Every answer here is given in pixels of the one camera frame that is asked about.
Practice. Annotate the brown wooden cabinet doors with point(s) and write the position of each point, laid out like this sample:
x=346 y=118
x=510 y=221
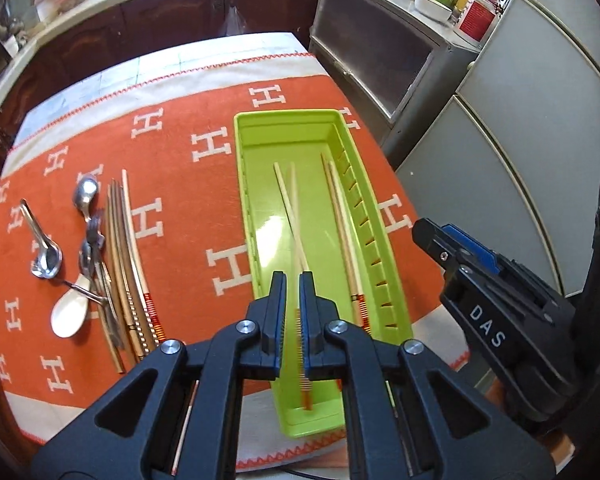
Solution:
x=155 y=15

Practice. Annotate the orange letter-print blanket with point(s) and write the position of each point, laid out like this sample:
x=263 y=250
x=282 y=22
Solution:
x=180 y=240

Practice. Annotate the oval metal spoon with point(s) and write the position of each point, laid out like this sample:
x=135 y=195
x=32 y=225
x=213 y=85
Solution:
x=85 y=192
x=94 y=235
x=87 y=260

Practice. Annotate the grey metal cabinet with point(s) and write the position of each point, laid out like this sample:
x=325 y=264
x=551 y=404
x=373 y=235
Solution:
x=370 y=55

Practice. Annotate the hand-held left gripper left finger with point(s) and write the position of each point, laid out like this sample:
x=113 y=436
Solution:
x=279 y=310

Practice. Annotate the brown bamboo chopstick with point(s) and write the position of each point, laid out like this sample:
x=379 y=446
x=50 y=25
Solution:
x=111 y=260
x=125 y=285

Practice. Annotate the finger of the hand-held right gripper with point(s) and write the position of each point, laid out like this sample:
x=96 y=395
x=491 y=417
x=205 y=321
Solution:
x=472 y=245
x=432 y=240

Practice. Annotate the metal chopstick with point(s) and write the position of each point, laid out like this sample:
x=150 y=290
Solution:
x=118 y=270
x=130 y=270

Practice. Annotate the metal soup spoon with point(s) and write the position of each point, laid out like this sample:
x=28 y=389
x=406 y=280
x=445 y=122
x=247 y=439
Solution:
x=46 y=260

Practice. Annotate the white bowl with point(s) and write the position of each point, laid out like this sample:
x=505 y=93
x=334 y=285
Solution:
x=433 y=6

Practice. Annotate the red label jar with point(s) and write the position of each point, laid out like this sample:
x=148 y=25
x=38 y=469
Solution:
x=475 y=16

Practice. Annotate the grey refrigerator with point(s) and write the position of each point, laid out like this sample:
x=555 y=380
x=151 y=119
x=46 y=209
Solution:
x=525 y=125

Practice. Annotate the light striped-end bamboo chopstick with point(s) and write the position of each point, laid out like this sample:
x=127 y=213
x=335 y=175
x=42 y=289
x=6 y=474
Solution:
x=286 y=200
x=344 y=220
x=336 y=210
x=134 y=240

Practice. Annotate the white ceramic spoon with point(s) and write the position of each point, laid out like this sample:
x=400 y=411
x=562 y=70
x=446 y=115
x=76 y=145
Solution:
x=69 y=314

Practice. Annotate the green plastic utensil tray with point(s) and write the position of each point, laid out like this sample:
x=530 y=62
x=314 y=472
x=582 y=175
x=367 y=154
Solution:
x=280 y=185

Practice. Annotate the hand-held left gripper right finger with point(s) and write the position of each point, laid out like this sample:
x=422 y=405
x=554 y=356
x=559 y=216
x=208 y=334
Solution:
x=307 y=310

